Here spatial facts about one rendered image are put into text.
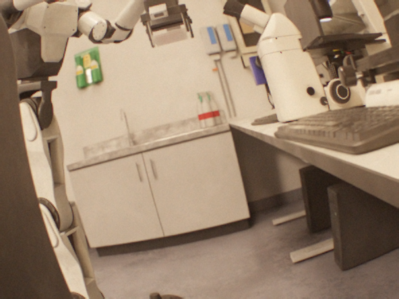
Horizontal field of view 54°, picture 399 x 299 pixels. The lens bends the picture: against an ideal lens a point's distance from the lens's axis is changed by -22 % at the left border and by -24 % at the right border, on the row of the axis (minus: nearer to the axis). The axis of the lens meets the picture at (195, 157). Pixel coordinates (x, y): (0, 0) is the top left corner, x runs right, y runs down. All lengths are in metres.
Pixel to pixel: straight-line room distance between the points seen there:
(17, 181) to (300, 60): 0.93
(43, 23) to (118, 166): 2.09
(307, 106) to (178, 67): 2.77
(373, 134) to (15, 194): 0.29
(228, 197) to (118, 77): 1.38
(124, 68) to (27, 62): 2.58
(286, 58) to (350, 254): 1.10
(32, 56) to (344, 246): 1.50
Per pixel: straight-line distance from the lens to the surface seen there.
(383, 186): 0.24
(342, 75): 0.75
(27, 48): 1.43
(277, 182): 3.91
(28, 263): 0.34
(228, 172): 3.27
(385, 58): 0.67
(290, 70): 1.17
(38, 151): 1.43
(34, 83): 1.46
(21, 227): 0.35
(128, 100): 3.91
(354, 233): 1.99
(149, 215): 3.34
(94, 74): 3.88
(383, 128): 0.35
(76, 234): 1.55
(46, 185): 1.46
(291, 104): 1.17
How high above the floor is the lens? 0.80
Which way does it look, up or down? 4 degrees down
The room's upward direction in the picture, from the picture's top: 14 degrees counter-clockwise
